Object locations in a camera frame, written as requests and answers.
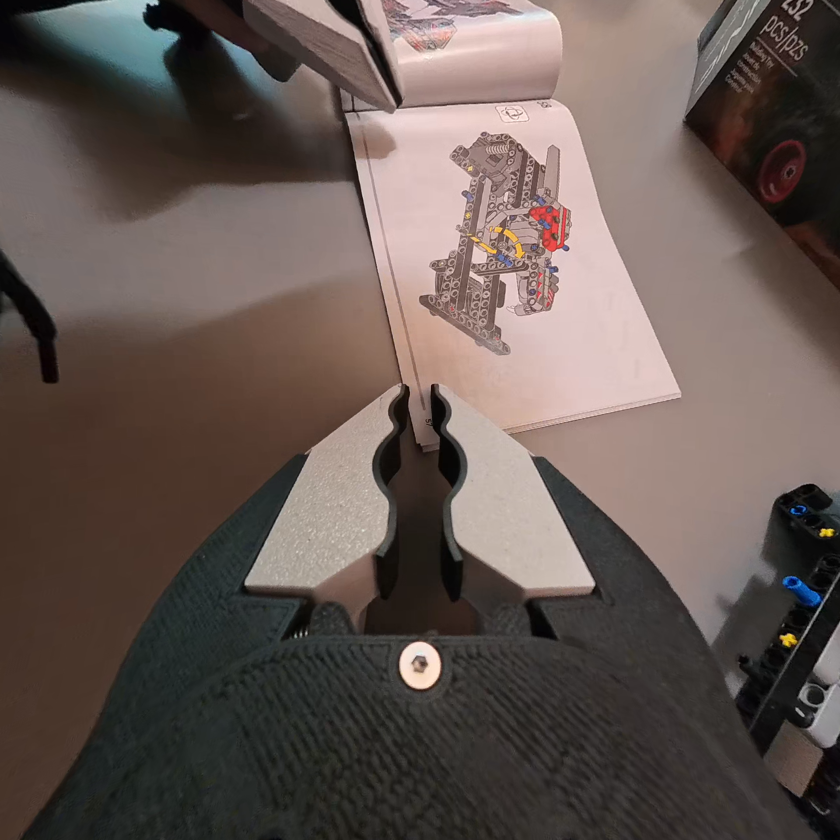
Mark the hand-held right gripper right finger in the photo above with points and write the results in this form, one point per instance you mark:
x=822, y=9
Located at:
x=525, y=531

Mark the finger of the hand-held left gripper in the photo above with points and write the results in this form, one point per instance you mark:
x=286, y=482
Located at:
x=315, y=46
x=384, y=46

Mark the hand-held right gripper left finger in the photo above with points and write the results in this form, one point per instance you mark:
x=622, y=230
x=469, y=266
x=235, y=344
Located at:
x=321, y=525

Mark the white instruction booklet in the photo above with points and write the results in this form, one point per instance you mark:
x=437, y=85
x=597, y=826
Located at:
x=590, y=315

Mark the toy brick vehicle model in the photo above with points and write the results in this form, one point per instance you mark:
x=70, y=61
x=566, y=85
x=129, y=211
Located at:
x=797, y=689

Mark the black toy set box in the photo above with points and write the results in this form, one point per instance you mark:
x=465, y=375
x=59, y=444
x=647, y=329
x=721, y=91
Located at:
x=774, y=131

